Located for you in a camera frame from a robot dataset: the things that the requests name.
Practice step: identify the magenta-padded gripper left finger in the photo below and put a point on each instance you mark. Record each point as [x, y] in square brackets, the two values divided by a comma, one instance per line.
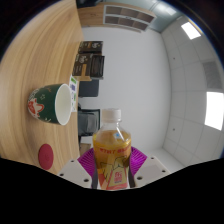
[75, 173]

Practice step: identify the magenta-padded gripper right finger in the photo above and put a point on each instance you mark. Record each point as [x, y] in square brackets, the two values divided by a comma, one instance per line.
[151, 171]

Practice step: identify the orange-labelled drink bottle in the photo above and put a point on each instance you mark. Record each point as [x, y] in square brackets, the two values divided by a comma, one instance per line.
[111, 156]

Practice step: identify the wooden side desk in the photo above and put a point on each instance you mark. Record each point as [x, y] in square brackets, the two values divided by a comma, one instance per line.
[84, 148]

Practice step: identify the flat round red coaster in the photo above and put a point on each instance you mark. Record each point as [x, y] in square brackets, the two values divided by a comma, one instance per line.
[46, 156]

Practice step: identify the grey mesh office chair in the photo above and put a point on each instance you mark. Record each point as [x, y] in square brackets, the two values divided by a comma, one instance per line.
[89, 121]

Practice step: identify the green and white mug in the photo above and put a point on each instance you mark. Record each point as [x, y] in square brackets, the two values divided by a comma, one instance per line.
[46, 103]

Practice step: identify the black office chair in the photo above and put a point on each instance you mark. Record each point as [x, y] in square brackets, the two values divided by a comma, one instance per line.
[89, 88]

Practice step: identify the black box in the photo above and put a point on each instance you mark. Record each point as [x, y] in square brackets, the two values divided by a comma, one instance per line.
[97, 66]

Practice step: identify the dark brown upright box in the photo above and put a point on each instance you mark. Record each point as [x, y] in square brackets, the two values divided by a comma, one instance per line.
[90, 47]

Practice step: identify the small ceiling light panel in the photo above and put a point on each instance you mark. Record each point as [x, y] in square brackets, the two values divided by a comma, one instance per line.
[190, 30]

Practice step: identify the wooden shelf cabinet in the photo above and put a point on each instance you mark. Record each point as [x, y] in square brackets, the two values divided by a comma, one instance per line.
[126, 20]

